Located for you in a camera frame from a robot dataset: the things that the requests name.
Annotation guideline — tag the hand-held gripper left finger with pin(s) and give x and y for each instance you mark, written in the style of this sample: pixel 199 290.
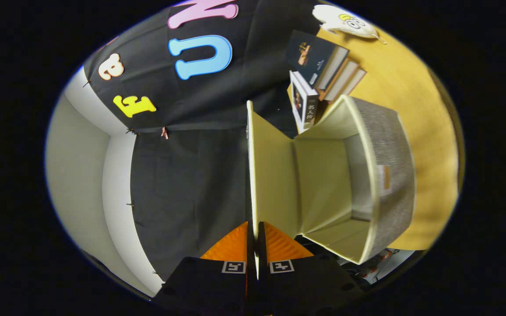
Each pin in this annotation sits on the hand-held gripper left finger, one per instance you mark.
pixel 251 259

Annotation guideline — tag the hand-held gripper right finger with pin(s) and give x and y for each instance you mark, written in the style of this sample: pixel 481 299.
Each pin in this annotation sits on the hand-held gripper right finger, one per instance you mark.
pixel 262 259

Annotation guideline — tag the grey fabric storage box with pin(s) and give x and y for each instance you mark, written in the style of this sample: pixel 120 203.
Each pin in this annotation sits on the grey fabric storage box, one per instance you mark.
pixel 323 184

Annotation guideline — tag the black backdrop cloth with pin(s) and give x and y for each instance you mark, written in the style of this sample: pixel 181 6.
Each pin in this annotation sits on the black backdrop cloth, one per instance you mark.
pixel 182 175

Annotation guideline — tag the red and white item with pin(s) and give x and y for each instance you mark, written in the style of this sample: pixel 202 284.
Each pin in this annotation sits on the red and white item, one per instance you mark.
pixel 374 263

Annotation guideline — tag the white cover book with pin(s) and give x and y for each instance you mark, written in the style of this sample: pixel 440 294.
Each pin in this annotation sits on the white cover book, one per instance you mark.
pixel 310 109

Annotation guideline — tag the brown cover book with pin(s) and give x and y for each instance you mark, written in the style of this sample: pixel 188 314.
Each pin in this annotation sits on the brown cover book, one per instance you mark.
pixel 343 79
pixel 355 83

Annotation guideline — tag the dark blue book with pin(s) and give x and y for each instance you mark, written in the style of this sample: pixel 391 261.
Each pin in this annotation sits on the dark blue book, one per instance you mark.
pixel 310 52

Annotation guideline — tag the white plush toy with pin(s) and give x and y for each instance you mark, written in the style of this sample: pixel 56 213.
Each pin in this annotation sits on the white plush toy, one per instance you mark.
pixel 341 19

